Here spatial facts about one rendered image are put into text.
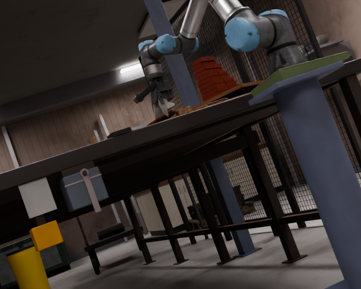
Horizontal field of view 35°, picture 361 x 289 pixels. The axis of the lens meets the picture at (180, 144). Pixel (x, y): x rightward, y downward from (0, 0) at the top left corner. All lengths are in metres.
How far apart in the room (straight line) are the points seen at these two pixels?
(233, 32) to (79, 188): 0.76
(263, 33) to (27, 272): 5.71
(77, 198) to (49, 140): 10.11
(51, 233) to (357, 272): 1.06
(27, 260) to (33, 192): 5.27
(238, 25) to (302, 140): 0.46
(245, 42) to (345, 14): 5.34
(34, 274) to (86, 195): 5.31
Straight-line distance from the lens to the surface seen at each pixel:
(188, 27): 2.49
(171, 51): 2.46
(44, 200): 2.09
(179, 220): 9.07
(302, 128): 2.07
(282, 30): 2.14
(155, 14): 4.62
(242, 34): 2.03
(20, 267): 7.36
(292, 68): 2.03
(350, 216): 2.09
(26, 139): 12.18
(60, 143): 12.17
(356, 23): 7.19
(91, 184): 2.09
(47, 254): 10.15
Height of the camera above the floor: 0.66
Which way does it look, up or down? 4 degrees up
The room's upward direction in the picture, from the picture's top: 21 degrees counter-clockwise
